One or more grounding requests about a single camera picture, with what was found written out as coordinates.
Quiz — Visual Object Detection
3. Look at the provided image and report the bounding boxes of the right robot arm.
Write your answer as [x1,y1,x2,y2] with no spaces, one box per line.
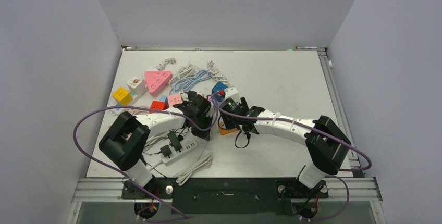
[218,98,351,197]

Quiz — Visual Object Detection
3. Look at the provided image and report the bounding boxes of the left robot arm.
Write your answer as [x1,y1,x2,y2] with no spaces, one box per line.
[99,94,213,198]

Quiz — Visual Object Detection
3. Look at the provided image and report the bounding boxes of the black barrel connector cable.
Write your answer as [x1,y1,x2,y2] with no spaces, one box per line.
[136,129,189,178]

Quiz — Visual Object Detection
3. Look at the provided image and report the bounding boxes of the black power adapter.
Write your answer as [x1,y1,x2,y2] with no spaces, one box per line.
[167,131,183,152]

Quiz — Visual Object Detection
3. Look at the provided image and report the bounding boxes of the light blue cable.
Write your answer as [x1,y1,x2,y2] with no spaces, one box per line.
[171,69,212,94]

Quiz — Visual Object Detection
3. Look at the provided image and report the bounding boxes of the white USB power strip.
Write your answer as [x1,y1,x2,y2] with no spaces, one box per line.
[160,140,199,166]

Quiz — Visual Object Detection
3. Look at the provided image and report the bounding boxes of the pink triangular power strip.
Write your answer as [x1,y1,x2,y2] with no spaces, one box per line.
[144,70,173,96]

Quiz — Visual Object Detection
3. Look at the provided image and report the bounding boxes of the blue cube socket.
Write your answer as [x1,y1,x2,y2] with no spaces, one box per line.
[211,82,228,94]

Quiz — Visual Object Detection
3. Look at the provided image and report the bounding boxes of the black plug adapter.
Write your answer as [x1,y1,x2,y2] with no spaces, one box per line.
[160,145,172,158]

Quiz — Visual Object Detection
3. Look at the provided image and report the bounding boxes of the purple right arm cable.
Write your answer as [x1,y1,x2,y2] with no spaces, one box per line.
[208,91,373,222]

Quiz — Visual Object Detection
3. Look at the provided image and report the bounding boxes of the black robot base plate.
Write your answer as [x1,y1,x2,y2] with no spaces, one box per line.
[120,177,329,216]

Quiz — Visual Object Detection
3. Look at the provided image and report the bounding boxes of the red cube socket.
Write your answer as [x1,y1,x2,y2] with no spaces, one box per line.
[149,101,168,114]

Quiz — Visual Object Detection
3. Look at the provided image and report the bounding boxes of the pink cube socket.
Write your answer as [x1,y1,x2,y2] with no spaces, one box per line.
[167,93,183,108]

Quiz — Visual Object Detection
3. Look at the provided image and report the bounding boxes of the white flat power strip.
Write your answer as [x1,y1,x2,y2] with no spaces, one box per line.
[108,92,144,116]

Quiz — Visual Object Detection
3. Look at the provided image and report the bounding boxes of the white picture cube socket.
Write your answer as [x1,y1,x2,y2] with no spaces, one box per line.
[126,77,147,95]

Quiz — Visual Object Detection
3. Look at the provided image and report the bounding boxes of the yellow cube socket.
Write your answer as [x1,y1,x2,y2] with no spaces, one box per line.
[112,87,133,106]

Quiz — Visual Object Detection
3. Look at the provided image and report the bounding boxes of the white coiled cable with plug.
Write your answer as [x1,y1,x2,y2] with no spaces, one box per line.
[206,60,230,85]

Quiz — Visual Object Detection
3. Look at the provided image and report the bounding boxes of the orange power strip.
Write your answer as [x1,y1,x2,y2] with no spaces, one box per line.
[218,125,238,135]

